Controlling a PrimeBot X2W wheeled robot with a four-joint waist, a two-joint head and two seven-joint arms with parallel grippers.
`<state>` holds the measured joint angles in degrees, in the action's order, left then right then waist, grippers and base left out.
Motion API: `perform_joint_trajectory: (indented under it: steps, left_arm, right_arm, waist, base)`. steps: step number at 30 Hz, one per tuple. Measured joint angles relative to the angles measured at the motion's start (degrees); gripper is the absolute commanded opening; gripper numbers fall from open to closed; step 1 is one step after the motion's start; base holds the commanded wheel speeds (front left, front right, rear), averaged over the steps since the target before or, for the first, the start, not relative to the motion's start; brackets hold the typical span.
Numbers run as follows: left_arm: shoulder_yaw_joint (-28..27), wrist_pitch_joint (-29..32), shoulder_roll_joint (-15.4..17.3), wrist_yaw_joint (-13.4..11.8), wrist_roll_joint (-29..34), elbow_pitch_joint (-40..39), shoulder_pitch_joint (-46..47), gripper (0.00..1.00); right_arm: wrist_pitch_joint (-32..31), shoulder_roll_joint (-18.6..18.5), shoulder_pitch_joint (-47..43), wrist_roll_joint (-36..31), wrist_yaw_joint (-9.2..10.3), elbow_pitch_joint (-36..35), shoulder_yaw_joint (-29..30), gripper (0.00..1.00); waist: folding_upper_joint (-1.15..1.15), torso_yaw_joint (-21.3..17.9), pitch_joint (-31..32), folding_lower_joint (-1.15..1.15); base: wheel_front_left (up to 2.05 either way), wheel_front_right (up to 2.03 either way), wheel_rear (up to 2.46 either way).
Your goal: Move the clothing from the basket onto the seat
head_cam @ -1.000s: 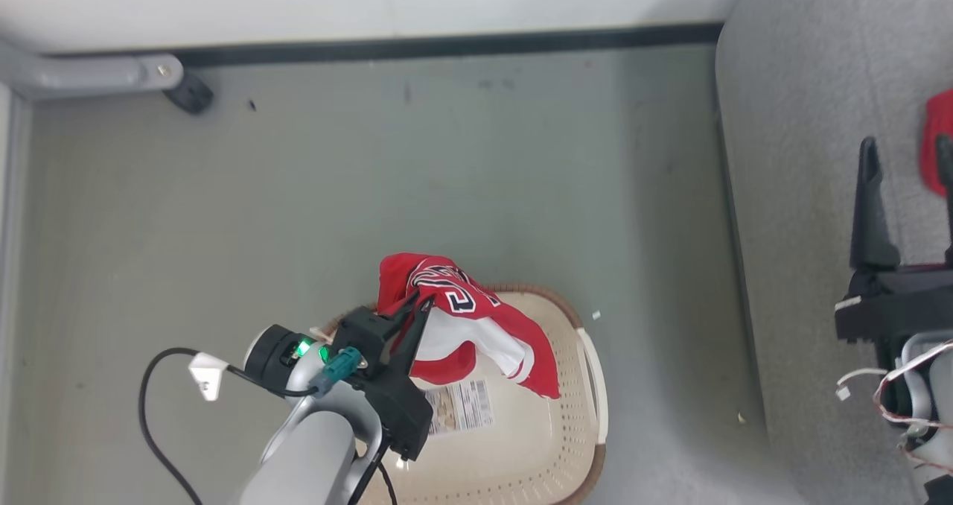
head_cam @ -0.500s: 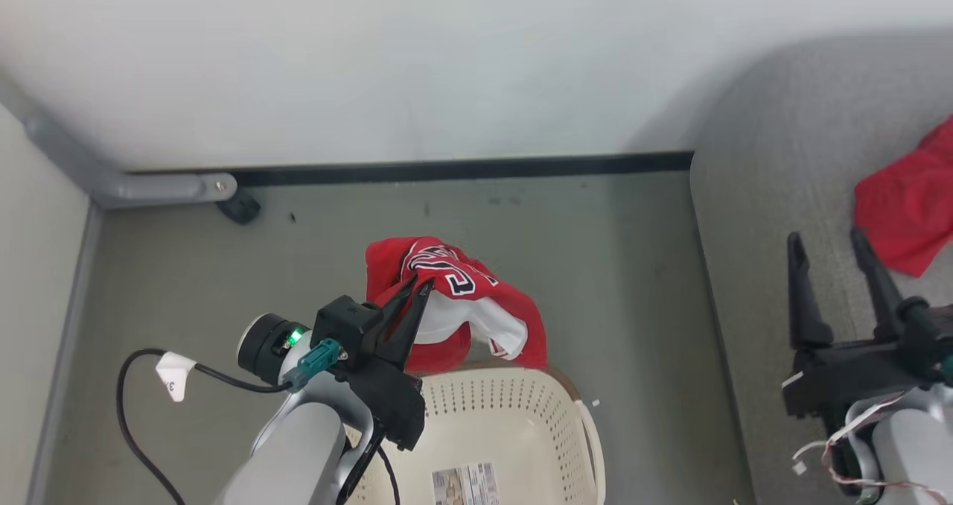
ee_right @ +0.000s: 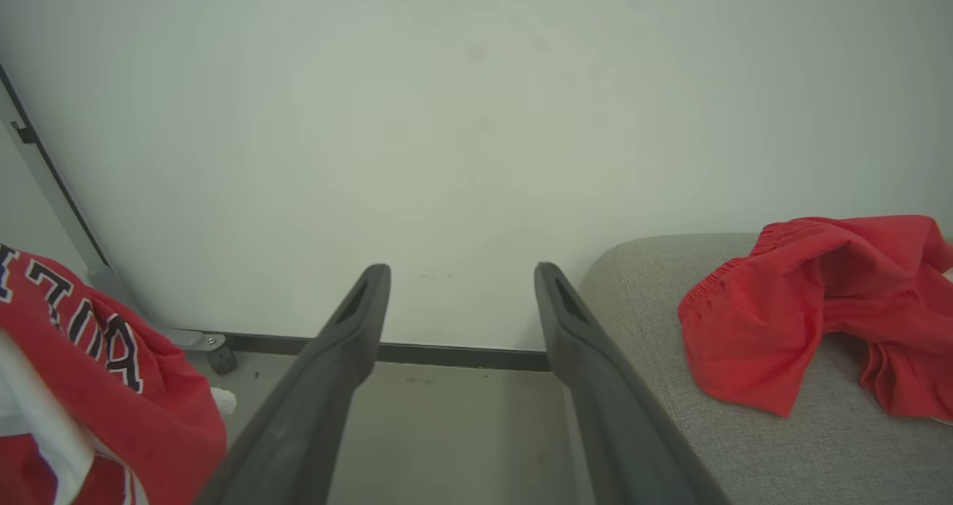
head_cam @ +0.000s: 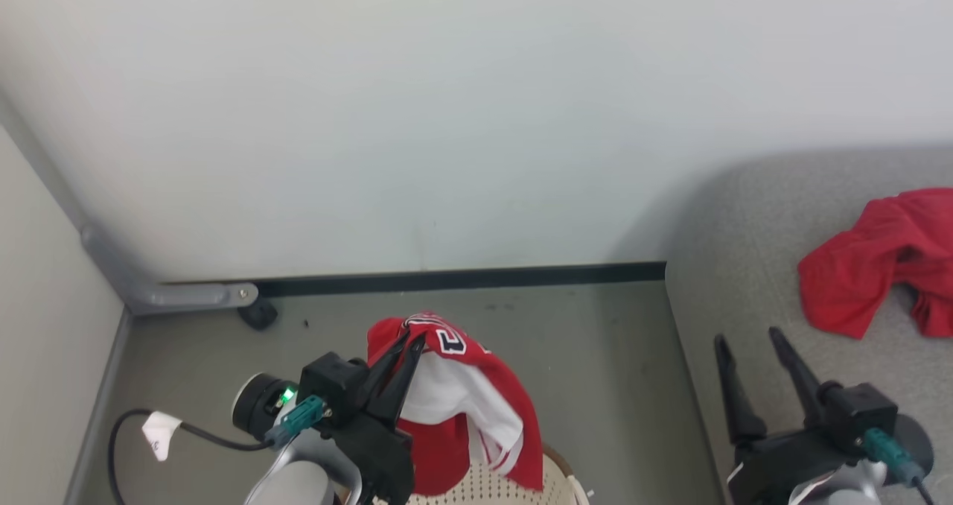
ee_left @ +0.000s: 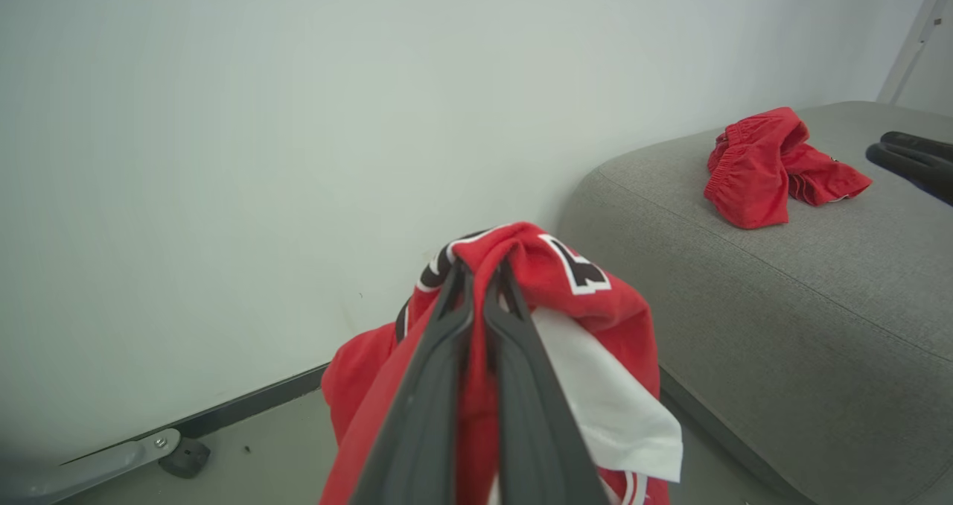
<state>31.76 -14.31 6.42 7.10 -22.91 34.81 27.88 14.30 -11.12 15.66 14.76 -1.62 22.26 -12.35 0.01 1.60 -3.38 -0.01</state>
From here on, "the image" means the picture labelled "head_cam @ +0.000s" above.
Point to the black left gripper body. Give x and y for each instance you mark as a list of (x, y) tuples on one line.
[(383, 460)]

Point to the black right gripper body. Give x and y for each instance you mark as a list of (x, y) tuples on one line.
[(782, 464)]

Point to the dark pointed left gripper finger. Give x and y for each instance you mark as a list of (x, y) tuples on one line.
[(383, 363), (394, 397)]

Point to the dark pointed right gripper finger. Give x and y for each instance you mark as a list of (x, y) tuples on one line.
[(741, 415), (800, 386)]

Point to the red white sports jersey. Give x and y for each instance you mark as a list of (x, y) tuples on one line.
[(447, 393)]

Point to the plain red garment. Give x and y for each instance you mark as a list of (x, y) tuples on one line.
[(856, 274)]

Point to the cream perforated laundry basket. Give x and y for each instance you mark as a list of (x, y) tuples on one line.
[(491, 486)]

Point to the grey fabric sofa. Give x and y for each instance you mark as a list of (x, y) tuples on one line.
[(752, 267)]

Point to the black baseboard strip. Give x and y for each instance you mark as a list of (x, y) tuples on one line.
[(484, 276)]

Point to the black round floor foot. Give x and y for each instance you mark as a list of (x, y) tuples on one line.
[(258, 314)]

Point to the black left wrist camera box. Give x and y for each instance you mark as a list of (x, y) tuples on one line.
[(331, 386)]

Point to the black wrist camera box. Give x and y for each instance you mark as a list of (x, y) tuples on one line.
[(856, 415), (331, 386)]

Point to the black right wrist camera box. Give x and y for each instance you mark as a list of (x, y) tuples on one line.
[(856, 415)]

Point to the grey metal corner rail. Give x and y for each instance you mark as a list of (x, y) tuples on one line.
[(171, 294)]

